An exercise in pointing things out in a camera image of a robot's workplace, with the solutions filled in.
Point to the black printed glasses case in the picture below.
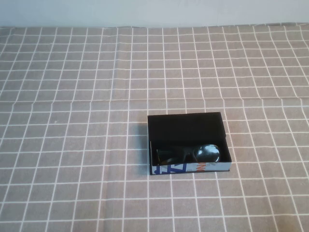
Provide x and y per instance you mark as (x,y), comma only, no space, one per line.
(186,130)

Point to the black framed glasses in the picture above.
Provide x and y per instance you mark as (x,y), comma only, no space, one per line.
(207,153)

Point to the grey white-checked tablecloth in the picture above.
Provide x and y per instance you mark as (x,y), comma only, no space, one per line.
(72,120)

